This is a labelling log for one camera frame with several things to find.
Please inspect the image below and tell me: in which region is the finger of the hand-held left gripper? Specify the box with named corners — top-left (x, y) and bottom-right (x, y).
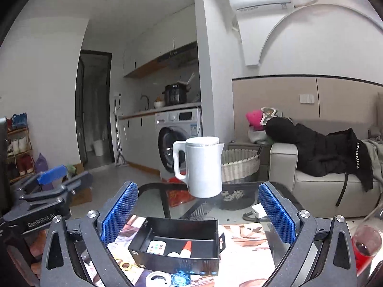
top-left (12, 164), bottom-right (69, 202)
top-left (19, 172), bottom-right (94, 214)

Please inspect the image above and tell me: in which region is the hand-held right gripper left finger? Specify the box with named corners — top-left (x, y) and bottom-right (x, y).
top-left (40, 181), bottom-right (140, 287)

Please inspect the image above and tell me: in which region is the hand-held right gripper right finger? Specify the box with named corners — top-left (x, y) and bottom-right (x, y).
top-left (258, 181), bottom-right (358, 287)

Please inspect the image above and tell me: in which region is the yellow peeler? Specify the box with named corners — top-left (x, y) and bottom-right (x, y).
top-left (118, 259), bottom-right (141, 271)

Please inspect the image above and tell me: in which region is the white tape roll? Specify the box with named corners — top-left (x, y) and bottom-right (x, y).
top-left (146, 270), bottom-right (172, 287)

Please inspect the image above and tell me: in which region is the black cardboard box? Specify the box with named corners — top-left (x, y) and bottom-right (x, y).
top-left (128, 215), bottom-right (225, 276)

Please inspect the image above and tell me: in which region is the blue glass bottle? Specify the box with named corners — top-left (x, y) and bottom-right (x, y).
top-left (171, 272), bottom-right (192, 287)

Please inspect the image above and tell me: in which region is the brown cardboard box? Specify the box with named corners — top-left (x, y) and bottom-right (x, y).
top-left (64, 163), bottom-right (93, 207)

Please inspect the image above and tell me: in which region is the purple bag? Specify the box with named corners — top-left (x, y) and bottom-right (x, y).
top-left (35, 152), bottom-right (50, 175)

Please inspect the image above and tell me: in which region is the white charger cube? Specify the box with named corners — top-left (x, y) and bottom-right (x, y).
top-left (252, 204), bottom-right (267, 219)

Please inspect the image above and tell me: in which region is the wooden shoe rack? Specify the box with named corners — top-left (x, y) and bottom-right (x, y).
top-left (6, 113), bottom-right (33, 184)

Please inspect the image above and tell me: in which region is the beige sofa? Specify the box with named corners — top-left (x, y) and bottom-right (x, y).
top-left (269, 139), bottom-right (383, 219)

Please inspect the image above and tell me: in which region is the mop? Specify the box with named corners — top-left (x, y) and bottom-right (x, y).
top-left (113, 97), bottom-right (129, 166)

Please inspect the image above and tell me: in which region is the printed table mat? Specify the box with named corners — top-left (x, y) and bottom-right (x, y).
top-left (81, 215), bottom-right (300, 287)

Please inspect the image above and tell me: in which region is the white remote control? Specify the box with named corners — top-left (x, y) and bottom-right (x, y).
top-left (147, 241), bottom-right (169, 256)

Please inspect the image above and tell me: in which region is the white woven basket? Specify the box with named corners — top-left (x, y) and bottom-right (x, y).
top-left (221, 149), bottom-right (260, 183)

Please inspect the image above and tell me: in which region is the red plastic bag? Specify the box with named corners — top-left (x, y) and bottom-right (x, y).
top-left (166, 178), bottom-right (195, 207)

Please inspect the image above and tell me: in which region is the dark framed door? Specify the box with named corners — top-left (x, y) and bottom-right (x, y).
top-left (75, 50), bottom-right (113, 168)

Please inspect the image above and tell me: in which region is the black jacket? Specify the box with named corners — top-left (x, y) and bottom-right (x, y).
top-left (265, 117), bottom-right (374, 192)

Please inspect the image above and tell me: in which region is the white glue bottle red cap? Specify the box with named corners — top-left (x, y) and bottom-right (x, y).
top-left (168, 241), bottom-right (192, 258)

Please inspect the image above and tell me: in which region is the white electric kettle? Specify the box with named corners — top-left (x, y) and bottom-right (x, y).
top-left (173, 136), bottom-right (225, 198)

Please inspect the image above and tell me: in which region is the pink plush item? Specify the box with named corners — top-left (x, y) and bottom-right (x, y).
top-left (246, 109), bottom-right (267, 131)

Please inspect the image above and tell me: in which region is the patterned cloth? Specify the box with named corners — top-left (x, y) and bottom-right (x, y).
top-left (260, 107), bottom-right (283, 125)

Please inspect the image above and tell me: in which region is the white washing machine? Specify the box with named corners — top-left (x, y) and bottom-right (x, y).
top-left (155, 108), bottom-right (203, 183)

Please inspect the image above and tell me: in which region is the grey blanket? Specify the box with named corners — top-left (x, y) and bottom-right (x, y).
top-left (362, 139), bottom-right (383, 183)

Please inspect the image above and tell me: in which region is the black rice cooker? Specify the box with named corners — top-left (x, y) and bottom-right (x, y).
top-left (162, 84), bottom-right (191, 106)

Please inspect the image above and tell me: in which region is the range hood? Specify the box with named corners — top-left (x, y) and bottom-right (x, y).
top-left (158, 42), bottom-right (198, 68)

